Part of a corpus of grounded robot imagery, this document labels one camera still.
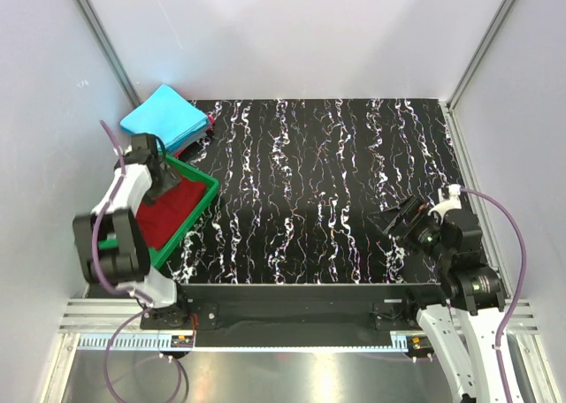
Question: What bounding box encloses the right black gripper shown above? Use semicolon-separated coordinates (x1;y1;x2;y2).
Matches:
368;194;453;266

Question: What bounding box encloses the red t shirt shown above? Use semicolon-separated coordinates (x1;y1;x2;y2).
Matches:
135;178;207;250

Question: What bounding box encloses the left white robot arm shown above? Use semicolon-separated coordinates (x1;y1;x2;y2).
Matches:
73;133;191;329

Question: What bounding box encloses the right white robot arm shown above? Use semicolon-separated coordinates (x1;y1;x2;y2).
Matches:
376;185;522;402

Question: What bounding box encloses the folded grey shirt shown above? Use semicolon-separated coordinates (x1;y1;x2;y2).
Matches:
167;127;208;156

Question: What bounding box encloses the folded light blue shirt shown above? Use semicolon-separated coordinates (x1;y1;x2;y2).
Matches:
120;84;207;150

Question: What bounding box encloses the green plastic tray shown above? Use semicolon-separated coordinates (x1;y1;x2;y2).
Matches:
77;152;219;281

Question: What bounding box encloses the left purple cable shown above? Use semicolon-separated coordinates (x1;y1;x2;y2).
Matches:
90;119;189;400

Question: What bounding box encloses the white slotted cable duct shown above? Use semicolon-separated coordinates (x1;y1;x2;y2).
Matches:
78;332;432;354

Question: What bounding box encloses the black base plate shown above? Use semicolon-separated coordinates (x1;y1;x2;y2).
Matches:
140;282;443;347

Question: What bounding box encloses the left aluminium frame post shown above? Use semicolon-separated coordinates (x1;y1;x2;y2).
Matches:
73;0;142;108

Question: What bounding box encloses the aluminium frame post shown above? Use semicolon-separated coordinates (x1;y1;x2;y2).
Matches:
447;0;518;110
73;0;142;108

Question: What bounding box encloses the right aluminium frame post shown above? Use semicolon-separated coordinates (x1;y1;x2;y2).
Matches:
447;0;518;110

